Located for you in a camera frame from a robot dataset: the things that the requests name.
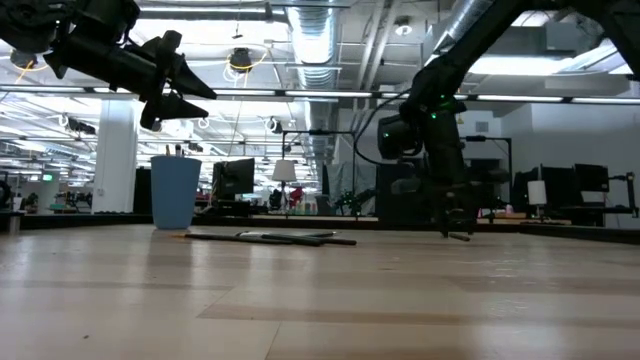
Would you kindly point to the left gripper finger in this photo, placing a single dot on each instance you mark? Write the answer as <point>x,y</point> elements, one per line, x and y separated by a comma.
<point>190,82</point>
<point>175,107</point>

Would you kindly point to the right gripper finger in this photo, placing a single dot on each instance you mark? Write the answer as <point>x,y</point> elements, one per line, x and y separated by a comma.
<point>466,215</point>
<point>445,215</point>

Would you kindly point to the short black paintbrush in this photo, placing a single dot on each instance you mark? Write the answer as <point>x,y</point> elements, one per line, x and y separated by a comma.
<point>459,237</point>

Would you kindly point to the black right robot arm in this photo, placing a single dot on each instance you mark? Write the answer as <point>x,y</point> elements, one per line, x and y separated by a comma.
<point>480,40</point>

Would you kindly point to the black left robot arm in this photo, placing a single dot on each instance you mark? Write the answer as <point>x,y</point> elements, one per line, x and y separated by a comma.
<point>30,20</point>

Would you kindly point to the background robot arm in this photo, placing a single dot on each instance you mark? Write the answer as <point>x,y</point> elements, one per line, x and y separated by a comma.
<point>356,197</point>

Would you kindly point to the black partition panels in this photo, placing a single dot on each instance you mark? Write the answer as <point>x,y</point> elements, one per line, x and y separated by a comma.
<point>395,200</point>

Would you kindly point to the small white table lamp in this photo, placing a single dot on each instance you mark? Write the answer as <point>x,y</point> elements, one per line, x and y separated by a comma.
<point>537,192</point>

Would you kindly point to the white building column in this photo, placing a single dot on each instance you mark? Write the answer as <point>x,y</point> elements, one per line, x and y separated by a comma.
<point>115,160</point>

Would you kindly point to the blue plastic cup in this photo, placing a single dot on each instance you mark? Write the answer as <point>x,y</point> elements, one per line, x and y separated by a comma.
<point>175,195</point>

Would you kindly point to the long light strip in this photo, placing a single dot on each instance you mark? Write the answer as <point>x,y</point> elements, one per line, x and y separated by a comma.
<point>300,93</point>

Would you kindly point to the large white table lamp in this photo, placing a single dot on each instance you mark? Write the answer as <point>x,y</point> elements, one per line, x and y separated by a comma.
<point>284,171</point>

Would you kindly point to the small black background monitor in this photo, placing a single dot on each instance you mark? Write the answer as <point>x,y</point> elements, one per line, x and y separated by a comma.
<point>591,177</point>

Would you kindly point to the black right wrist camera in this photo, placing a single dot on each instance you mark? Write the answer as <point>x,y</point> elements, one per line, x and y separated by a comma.
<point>400,137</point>

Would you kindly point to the short black gantry frame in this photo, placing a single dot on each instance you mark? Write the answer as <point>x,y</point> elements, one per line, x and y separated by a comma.
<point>495,138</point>

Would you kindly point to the tall black gantry frame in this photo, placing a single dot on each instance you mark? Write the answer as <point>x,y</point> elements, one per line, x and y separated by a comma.
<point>318,133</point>

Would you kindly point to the ribbed silver air duct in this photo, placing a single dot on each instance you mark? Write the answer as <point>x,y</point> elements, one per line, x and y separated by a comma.
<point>315,40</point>

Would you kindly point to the smooth silver air duct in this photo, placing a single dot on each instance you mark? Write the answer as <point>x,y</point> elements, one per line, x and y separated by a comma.
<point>457,25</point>

